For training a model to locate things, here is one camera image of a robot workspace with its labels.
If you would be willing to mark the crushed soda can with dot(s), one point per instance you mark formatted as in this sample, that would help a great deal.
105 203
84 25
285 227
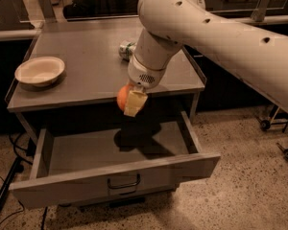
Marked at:
126 49

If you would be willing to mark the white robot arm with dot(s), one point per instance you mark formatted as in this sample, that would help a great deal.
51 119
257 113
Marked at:
257 57

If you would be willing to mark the black drawer handle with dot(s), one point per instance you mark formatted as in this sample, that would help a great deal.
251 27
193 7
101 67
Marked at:
124 181

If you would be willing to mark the grey metal cabinet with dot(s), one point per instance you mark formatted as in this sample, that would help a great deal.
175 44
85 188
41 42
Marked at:
82 100

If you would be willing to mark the white bowl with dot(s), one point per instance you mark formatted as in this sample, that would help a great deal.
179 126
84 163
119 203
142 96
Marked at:
40 71

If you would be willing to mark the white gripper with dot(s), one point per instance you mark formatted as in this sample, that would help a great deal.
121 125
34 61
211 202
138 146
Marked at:
140 75

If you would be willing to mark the grey metal post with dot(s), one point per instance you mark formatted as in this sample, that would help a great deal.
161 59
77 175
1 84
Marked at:
259 12

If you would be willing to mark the white horizontal rail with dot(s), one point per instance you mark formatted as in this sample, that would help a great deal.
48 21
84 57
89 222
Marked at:
268 20

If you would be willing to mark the open grey top drawer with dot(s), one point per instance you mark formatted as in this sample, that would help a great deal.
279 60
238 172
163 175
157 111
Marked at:
73 167

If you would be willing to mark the orange fruit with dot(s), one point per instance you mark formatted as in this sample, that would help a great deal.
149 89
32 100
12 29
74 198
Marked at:
122 96

